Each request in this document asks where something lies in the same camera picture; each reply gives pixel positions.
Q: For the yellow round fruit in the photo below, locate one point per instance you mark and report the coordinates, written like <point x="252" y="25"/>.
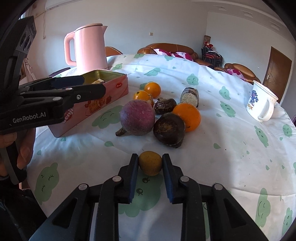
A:
<point x="150" y="162"/>

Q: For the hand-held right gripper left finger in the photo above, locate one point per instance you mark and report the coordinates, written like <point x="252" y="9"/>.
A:
<point x="134" y="177"/>

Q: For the white tablecloth green cloud print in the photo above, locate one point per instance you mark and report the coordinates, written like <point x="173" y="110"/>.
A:
<point x="219" y="150"/>

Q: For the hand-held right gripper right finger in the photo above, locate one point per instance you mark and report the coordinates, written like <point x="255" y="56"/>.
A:
<point x="167" y="178"/>

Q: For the brown wooden chair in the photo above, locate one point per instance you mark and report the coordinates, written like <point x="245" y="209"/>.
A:
<point x="112" y="51"/>

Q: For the white printed mug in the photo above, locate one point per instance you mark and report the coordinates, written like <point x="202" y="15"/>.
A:
<point x="256" y="102"/>

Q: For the person's left hand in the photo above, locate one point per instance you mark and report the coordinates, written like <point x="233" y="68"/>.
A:
<point x="26" y="148"/>

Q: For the brown wooden door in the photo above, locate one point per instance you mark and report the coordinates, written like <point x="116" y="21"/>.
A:
<point x="276" y="74"/>

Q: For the brown taro root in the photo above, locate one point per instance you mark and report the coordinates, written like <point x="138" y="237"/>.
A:
<point x="168" y="129"/>

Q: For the tall patterned cylinder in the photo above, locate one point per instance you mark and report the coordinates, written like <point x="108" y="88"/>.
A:
<point x="207" y="39"/>

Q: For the small dark water chestnut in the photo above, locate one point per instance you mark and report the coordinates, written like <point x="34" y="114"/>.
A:
<point x="165" y="105"/>

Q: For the large orange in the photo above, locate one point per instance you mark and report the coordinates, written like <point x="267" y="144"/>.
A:
<point x="188" y="115"/>

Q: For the dark flat object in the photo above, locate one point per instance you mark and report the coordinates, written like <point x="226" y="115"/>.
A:
<point x="59" y="72"/>

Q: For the magenta floral pillow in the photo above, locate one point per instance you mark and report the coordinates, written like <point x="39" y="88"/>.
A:
<point x="161" y="52"/>
<point x="234" y="73"/>
<point x="182" y="55"/>

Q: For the brown leather sofa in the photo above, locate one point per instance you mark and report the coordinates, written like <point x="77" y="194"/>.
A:
<point x="175" y="47"/>

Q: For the small orange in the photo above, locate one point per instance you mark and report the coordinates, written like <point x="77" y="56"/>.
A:
<point x="142" y="96"/>
<point x="152" y="89"/>

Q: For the paper packet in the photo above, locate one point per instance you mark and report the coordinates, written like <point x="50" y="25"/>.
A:
<point x="99" y="81"/>

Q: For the pink tin box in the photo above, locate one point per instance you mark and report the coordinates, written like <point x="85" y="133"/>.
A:
<point x="113" y="92"/>

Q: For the purple round root vegetable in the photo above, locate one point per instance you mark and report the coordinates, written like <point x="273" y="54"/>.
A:
<point x="137" y="117"/>

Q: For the pink electric kettle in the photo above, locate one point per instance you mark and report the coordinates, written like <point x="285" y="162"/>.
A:
<point x="90" y="51"/>

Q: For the stack of dark chairs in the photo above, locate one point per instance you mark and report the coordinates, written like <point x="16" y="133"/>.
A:
<point x="211" y="56"/>

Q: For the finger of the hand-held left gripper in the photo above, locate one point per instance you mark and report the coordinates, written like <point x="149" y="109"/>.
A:
<point x="69" y="80"/>
<point x="87" y="91"/>

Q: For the brown leather armchair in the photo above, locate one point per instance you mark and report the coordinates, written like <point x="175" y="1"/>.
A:
<point x="242" y="68"/>

